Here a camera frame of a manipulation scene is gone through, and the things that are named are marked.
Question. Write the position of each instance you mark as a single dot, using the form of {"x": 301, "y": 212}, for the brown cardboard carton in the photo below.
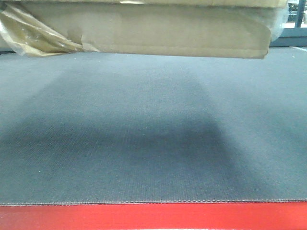
{"x": 195, "y": 28}

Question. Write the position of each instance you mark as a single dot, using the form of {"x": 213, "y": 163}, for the dark metal post background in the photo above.
{"x": 301, "y": 16}

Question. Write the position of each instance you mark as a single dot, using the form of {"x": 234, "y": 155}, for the red conveyor frame edge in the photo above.
{"x": 176, "y": 216}

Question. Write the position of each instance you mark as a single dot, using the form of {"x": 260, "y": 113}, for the dark grey conveyor belt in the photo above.
{"x": 98, "y": 128}

